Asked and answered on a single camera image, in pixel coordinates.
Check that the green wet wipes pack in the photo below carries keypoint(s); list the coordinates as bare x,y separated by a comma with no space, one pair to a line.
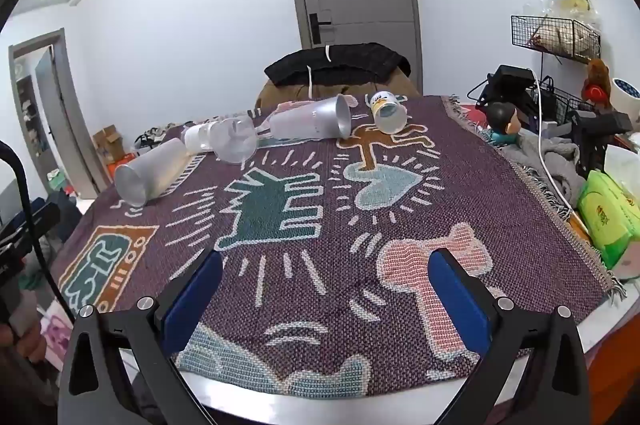
607,217

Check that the white yellow printed cup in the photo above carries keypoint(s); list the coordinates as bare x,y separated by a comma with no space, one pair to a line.
389,112

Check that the purple printed blanket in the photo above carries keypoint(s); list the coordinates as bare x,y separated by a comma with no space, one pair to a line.
310,225

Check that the black bag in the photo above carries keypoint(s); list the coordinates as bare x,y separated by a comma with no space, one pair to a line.
507,87

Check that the brown stuffed toy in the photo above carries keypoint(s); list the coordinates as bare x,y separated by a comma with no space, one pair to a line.
596,80

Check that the wide frosted plastic cup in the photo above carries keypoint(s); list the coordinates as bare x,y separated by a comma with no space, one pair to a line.
310,117

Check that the cardboard box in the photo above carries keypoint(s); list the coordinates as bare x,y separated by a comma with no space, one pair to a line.
112,145

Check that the grey knitted cloth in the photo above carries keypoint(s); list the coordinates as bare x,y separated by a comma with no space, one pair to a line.
545,160

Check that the black jacket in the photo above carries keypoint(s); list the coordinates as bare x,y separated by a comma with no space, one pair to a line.
340,62

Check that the tall frosted plastic cup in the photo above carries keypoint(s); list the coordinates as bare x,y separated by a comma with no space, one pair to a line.
147,172

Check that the clear plastic cup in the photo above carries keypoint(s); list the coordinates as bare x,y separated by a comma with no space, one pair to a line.
235,140

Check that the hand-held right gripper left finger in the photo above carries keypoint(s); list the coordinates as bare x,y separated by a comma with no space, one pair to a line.
194,302

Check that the black-haired doll figure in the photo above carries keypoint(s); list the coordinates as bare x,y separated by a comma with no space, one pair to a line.
502,120

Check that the grey side door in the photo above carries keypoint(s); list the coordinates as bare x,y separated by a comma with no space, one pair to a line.
42,115

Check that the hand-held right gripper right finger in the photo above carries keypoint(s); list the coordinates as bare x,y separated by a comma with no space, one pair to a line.
460,302

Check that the small white plastic cup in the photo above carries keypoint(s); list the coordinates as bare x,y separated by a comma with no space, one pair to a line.
200,137

